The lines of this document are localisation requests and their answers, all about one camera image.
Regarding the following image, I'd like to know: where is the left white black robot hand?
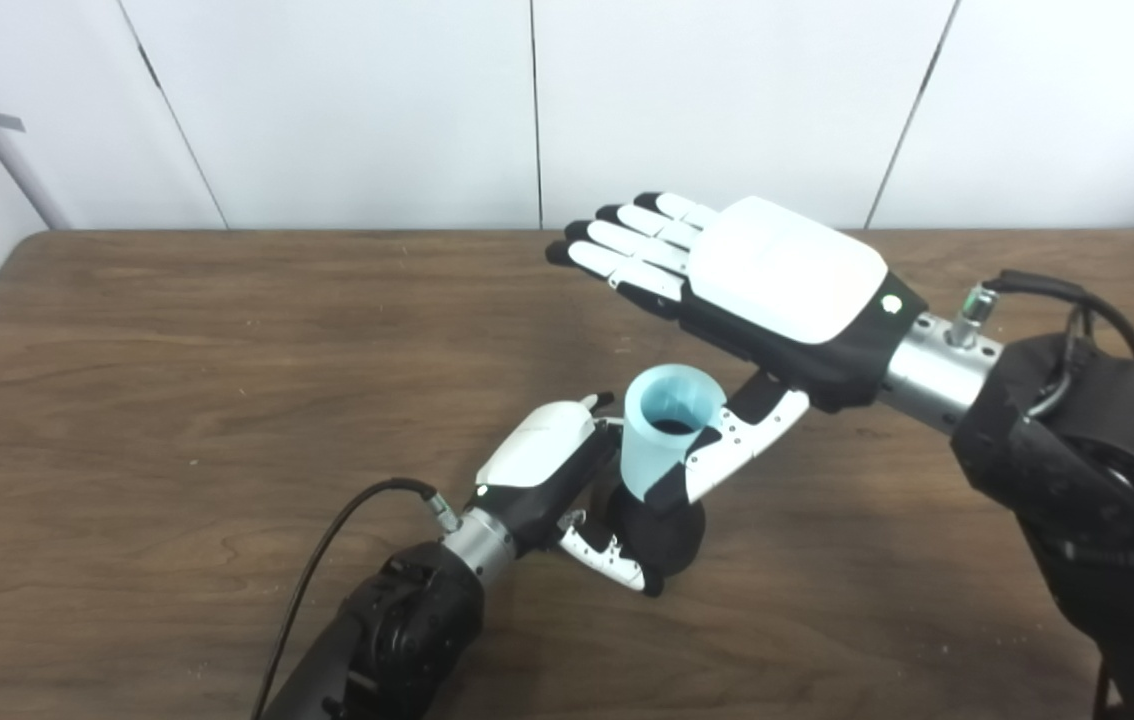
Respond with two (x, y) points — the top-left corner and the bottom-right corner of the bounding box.
(475, 392), (666, 598)

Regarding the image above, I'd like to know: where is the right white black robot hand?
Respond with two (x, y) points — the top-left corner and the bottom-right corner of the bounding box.
(545, 192), (928, 513)

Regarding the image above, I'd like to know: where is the light-blue hose piece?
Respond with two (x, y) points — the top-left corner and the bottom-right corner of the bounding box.
(623, 364), (728, 501)

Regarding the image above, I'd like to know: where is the black flared nozzle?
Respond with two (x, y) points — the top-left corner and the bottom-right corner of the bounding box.
(607, 480), (706, 581)

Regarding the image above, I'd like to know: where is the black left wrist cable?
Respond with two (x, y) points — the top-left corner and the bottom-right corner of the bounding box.
(249, 478), (458, 720)

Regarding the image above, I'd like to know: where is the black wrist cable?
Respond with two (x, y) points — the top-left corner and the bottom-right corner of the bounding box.
(249, 478), (458, 720)
(947, 270), (1134, 421)

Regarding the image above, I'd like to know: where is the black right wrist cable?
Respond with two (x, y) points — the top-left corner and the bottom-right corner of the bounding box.
(947, 270), (1134, 421)

